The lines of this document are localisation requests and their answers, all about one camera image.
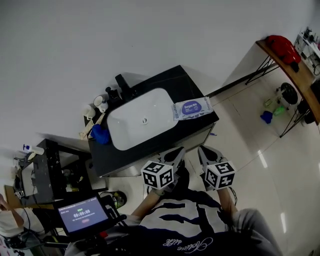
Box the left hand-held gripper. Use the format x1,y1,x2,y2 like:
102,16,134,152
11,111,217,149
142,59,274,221
140,146,186,197

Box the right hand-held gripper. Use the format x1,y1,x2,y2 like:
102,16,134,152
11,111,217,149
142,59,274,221
198,146,236,192

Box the white wet wipes pack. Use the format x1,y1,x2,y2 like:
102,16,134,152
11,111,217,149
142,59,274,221
170,96,214,122

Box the person's right forearm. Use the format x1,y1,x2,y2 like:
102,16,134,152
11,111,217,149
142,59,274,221
217,187,238,216

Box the person's left forearm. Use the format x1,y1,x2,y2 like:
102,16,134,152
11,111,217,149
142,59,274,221
131,189,163,218

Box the white sink basin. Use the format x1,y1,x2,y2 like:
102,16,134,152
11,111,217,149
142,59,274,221
106,87,177,152

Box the person's printed shirt torso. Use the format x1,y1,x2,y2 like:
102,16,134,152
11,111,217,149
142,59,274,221
64,188,283,256

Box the green black round object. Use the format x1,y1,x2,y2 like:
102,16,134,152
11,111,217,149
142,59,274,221
107,190,128,209

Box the black vanity cabinet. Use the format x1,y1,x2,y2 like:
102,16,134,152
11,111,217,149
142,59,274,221
83,64,220,178

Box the blue cloth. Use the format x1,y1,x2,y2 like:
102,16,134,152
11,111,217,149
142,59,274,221
259,110,274,125
89,123,111,146

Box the black faucet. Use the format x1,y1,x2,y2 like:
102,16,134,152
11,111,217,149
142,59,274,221
114,73,137,101

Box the black dispenser bottle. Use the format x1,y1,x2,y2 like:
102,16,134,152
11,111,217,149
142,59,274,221
104,86,121,101

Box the white mug blue print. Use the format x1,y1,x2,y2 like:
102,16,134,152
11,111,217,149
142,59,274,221
93,95,109,113

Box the plain white cup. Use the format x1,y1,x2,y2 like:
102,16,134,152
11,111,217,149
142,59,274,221
83,104,96,121

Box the black round stool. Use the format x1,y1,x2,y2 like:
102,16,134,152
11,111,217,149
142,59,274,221
275,82,300,111

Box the black bag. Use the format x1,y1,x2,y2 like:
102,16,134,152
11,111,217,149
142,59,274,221
296,98,316,125

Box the black tablet screen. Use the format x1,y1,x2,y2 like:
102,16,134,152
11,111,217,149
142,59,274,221
53,195,110,236

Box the wooden table black legs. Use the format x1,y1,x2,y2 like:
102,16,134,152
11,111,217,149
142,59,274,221
244,39,320,138

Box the black shelf unit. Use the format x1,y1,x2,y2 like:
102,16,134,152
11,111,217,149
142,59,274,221
18,138,92,203

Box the red bag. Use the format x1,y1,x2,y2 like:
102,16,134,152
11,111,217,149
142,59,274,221
264,34,302,69

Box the white spray bottle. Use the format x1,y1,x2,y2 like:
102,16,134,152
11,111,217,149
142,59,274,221
22,144,45,156

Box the white box device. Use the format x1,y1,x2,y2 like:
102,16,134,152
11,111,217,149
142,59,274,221
18,164,38,198

